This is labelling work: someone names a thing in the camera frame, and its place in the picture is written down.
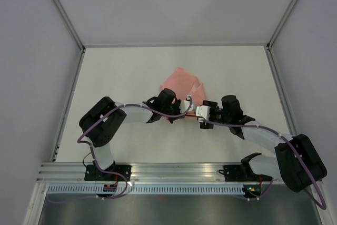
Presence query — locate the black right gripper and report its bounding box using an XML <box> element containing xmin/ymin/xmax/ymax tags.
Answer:
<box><xmin>200</xmin><ymin>100</ymin><xmax>231</xmax><ymax>129</ymax></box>

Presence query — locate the pink satin napkin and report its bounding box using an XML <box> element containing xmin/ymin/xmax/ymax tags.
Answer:
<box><xmin>160</xmin><ymin>67</ymin><xmax>206</xmax><ymax>117</ymax></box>

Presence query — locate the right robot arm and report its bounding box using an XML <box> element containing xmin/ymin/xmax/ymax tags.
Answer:
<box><xmin>196</xmin><ymin>95</ymin><xmax>328</xmax><ymax>192</ymax></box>

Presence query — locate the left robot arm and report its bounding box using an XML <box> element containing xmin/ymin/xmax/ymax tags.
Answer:
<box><xmin>77</xmin><ymin>89</ymin><xmax>191</xmax><ymax>181</ymax></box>

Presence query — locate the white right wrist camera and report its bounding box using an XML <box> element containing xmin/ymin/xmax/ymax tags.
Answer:
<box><xmin>195</xmin><ymin>105</ymin><xmax>211</xmax><ymax>122</ymax></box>

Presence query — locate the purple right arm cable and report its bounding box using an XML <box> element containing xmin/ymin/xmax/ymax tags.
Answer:
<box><xmin>204</xmin><ymin>121</ymin><xmax>327</xmax><ymax>211</ymax></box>

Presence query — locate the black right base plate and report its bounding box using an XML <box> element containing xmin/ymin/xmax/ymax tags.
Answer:
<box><xmin>217</xmin><ymin>164</ymin><xmax>272</xmax><ymax>182</ymax></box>

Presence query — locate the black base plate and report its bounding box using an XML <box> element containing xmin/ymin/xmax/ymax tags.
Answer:
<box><xmin>217</xmin><ymin>164</ymin><xmax>272</xmax><ymax>182</ymax></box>
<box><xmin>84</xmin><ymin>164</ymin><xmax>132</xmax><ymax>182</ymax></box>

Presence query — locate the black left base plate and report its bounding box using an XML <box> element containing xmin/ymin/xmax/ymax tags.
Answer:
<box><xmin>84</xmin><ymin>164</ymin><xmax>132</xmax><ymax>182</ymax></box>

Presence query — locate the aluminium front rail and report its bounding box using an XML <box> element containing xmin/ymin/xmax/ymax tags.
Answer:
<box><xmin>36</xmin><ymin>162</ymin><xmax>251</xmax><ymax>184</ymax></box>

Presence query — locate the white slotted cable duct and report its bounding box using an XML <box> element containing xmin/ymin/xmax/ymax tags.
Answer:
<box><xmin>47</xmin><ymin>183</ymin><xmax>244</xmax><ymax>195</ymax></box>

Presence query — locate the right aluminium frame post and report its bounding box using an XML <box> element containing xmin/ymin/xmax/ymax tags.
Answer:
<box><xmin>265</xmin><ymin>0</ymin><xmax>299</xmax><ymax>51</ymax></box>

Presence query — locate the aluminium frame post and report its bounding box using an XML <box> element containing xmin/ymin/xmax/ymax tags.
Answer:
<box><xmin>51</xmin><ymin>0</ymin><xmax>85</xmax><ymax>52</ymax></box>
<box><xmin>265</xmin><ymin>0</ymin><xmax>299</xmax><ymax>51</ymax></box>

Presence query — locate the left aluminium frame post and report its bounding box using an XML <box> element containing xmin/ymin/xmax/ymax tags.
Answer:
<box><xmin>51</xmin><ymin>0</ymin><xmax>85</xmax><ymax>52</ymax></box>

